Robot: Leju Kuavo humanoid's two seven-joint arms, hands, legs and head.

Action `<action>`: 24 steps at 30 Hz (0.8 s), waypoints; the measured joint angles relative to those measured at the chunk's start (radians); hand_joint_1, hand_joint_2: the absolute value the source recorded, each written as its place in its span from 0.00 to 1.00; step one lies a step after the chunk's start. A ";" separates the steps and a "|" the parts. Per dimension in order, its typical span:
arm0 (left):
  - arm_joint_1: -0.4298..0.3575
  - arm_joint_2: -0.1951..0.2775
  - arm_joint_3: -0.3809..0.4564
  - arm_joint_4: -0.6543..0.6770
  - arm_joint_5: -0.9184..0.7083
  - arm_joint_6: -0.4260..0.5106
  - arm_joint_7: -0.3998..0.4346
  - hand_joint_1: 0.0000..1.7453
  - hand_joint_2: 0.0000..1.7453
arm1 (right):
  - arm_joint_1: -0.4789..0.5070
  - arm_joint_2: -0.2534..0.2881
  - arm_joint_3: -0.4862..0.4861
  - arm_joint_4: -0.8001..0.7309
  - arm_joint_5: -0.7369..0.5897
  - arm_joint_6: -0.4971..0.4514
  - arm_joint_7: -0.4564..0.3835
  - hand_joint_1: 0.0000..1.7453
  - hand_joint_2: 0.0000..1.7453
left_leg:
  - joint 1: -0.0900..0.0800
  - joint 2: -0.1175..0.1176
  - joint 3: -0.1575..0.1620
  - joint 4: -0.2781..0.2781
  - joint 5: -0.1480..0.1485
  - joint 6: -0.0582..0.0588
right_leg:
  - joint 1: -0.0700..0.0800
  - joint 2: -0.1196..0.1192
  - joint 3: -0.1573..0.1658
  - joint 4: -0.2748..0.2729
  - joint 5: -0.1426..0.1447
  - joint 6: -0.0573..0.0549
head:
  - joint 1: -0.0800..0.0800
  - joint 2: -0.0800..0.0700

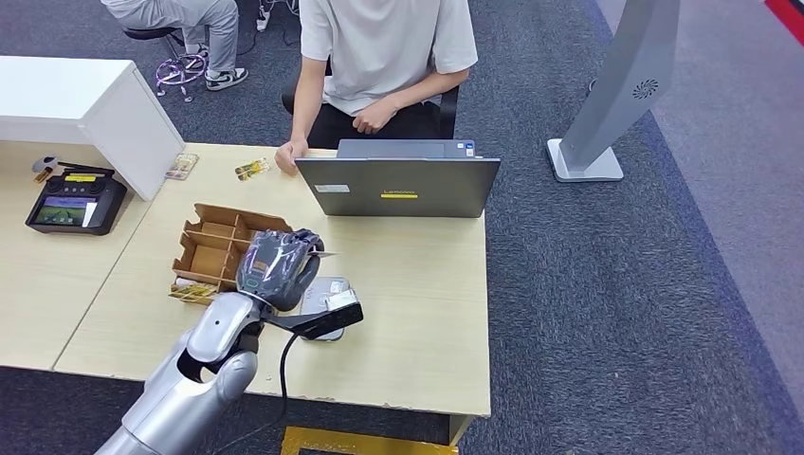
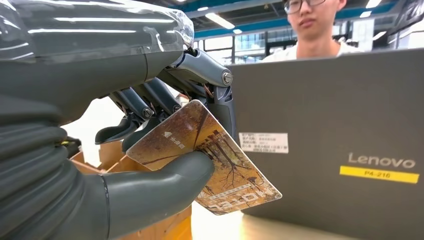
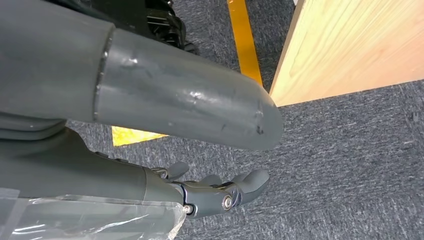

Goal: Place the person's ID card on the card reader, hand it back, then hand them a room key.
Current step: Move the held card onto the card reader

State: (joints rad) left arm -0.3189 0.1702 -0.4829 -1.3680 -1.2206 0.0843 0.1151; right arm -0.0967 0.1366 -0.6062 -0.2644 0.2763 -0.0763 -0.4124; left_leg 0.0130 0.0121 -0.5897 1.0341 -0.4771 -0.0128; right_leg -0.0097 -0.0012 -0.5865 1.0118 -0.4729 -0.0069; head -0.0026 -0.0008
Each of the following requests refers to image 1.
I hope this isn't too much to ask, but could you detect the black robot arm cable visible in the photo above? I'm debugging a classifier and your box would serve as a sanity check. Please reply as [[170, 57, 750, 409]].
[[207, 333, 302, 455]]

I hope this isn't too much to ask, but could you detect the black office chair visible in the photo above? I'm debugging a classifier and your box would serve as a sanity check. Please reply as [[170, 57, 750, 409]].
[[281, 59, 461, 140]]

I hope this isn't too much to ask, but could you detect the grey card reader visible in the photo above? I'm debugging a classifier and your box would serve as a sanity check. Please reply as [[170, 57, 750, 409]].
[[299, 277, 353, 343]]

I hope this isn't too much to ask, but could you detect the red strip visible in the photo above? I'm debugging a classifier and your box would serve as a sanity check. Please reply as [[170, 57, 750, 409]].
[[762, 0, 804, 48]]

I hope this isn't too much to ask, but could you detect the black round stool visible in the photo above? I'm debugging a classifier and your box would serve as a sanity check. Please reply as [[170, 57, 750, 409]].
[[122, 26, 183, 48]]

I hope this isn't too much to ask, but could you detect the grey kiosk stand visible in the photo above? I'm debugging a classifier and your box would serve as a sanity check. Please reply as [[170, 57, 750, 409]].
[[546, 0, 683, 184]]

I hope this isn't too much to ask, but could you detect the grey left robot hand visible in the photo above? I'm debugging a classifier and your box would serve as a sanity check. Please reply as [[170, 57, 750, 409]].
[[235, 228, 326, 314]]

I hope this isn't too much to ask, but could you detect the grey laptop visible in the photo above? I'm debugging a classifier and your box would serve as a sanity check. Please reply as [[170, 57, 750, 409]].
[[295, 138, 502, 220]]

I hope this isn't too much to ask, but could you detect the background person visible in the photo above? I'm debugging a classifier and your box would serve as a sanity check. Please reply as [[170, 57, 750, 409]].
[[100, 0, 249, 92]]

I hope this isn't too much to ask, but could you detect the black controller with screen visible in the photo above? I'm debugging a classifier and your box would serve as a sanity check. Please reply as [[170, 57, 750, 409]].
[[25, 164, 129, 237]]

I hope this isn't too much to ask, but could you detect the small grey orange tool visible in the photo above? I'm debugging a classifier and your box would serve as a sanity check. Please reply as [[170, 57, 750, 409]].
[[31, 155, 61, 185]]

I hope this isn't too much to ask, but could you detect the small card stack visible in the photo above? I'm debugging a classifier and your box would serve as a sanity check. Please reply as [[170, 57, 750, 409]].
[[165, 152, 200, 182]]

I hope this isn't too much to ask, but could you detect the white cabinet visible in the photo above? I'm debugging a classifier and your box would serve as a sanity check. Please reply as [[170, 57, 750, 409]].
[[0, 55, 187, 202]]

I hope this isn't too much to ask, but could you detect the seated person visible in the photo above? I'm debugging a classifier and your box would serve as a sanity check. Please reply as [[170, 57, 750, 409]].
[[274, 0, 480, 177]]

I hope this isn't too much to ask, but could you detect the cardboard divider box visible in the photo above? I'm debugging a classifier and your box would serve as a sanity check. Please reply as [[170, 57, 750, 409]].
[[171, 202, 295, 309]]

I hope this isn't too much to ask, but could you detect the person's right hand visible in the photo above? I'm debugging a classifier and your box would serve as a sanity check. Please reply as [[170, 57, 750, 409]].
[[274, 137, 310, 176]]

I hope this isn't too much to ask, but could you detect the purple stool base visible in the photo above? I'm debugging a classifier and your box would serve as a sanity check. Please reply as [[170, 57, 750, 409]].
[[154, 49, 211, 103]]

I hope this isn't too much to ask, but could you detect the person's left hand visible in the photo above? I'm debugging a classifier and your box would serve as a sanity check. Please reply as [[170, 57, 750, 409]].
[[352, 100, 400, 137]]

